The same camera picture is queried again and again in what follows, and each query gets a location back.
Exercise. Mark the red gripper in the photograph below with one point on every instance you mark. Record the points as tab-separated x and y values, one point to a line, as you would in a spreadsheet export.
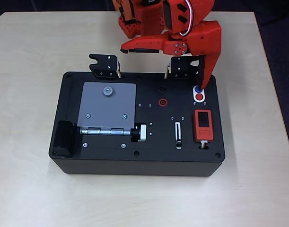
206	39

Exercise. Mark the blue push button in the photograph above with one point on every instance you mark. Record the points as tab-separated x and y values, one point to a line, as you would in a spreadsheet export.
196	89

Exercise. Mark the red push button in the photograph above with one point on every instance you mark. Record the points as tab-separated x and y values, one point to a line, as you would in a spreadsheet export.
199	96

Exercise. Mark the red robot arm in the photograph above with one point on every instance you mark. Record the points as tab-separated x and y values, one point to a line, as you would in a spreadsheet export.
149	21

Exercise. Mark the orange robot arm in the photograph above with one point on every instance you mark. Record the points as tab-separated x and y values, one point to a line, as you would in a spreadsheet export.
124	7

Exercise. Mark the red printed table clamp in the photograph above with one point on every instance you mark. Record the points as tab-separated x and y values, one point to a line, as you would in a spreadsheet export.
127	29
162	23

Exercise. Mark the black banana socket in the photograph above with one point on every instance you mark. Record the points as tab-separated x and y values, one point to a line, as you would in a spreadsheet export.
162	89

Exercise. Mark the red banana socket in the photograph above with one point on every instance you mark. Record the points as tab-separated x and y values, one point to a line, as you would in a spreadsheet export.
163	102

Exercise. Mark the grey round door knob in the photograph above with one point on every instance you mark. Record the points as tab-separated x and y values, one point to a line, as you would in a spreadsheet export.
108	91

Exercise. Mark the red display module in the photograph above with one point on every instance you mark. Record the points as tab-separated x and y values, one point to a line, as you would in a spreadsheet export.
204	134

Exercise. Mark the white hinge end block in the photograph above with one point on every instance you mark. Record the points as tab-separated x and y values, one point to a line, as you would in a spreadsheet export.
142	133

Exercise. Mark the grey hinged door plate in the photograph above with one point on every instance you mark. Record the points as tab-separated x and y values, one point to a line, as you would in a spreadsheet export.
106	108

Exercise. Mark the silver metal hinge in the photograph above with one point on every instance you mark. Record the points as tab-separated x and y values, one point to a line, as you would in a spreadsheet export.
104	131

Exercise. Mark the black task board box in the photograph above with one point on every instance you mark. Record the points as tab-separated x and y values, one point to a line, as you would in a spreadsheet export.
153	165

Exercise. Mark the black cylinder post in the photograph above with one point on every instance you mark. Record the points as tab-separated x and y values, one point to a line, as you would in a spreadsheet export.
63	137

